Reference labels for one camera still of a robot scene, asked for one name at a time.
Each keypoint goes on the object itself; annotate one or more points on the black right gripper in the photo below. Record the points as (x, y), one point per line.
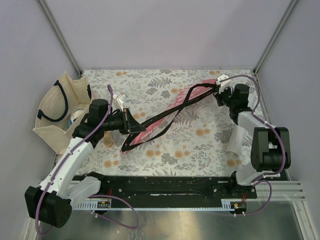
(218, 96)

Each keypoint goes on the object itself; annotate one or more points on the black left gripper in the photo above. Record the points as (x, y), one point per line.
(130, 124)

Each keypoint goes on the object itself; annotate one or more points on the pink racket cover bag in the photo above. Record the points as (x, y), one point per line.
(188, 96)

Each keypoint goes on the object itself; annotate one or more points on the white shuttlecock tube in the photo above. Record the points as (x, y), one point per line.
(240, 100)

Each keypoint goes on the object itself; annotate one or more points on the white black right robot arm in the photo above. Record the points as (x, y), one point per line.
(270, 148)

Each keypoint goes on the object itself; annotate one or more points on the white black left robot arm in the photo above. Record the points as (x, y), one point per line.
(53, 200)

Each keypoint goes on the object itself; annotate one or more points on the peach drink bottle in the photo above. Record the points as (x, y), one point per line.
(107, 139)

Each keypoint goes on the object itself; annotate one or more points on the floral table mat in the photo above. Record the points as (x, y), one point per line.
(196, 142)

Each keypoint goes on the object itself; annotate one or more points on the white blue item in tote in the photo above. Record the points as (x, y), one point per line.
(73, 117)

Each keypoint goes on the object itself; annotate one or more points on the cream canvas tote bag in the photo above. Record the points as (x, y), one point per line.
(65, 96)

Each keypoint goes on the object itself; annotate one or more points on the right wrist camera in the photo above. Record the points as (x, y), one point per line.
(222, 82)

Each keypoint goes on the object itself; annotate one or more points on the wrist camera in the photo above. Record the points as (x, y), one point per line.
(222, 82)
(119, 100)

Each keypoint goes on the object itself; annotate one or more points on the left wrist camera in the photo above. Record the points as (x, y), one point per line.
(119, 100)

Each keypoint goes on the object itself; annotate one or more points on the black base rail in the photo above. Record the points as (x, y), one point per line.
(173, 192)

